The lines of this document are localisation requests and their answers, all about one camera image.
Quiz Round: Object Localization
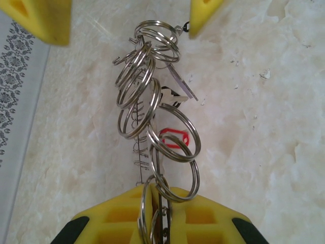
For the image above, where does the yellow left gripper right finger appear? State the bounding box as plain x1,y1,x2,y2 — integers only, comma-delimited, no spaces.
152,187,270,244

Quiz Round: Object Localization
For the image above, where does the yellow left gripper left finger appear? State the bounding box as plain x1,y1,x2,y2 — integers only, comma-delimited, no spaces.
50,184,153,244

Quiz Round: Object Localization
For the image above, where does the large wire ring with keyrings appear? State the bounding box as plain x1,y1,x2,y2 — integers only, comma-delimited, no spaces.
113,19,202,244

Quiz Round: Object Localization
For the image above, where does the brass key with lilac tag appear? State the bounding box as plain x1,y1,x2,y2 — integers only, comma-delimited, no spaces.
162,62,199,107

